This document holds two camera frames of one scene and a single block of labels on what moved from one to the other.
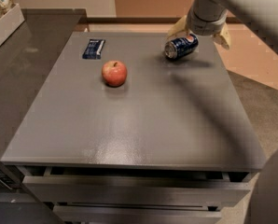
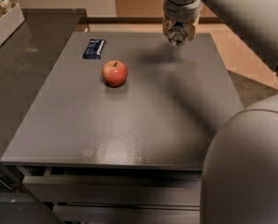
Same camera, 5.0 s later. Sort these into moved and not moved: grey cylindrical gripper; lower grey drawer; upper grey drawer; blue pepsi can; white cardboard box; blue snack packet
Moved: blue pepsi can; grey cylindrical gripper
Not moved: upper grey drawer; white cardboard box; blue snack packet; lower grey drawer
